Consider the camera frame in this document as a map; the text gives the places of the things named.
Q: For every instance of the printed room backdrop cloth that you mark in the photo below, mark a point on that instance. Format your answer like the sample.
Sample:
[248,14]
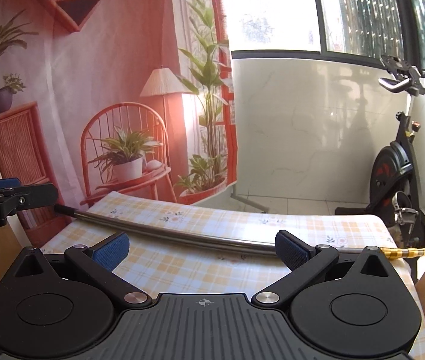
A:
[122,63]

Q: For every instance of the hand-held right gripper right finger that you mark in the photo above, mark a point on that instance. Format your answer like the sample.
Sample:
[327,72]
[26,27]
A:
[292,251]

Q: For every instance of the yellow plaid floral tablecloth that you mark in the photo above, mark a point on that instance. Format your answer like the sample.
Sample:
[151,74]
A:
[216,262]

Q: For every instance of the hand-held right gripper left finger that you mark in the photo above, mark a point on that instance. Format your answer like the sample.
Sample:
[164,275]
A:
[110,252]

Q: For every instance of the long metal pole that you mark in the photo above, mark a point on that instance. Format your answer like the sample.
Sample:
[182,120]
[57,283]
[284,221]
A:
[178,234]

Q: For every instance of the black exercise bike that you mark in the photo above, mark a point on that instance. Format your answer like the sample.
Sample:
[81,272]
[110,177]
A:
[388,168]

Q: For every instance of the grey backdrop stand foot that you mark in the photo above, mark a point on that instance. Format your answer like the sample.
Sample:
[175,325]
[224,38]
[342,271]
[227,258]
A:
[250,204]

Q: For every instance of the window with dark frame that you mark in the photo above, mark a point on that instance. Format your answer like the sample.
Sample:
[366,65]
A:
[272,7]

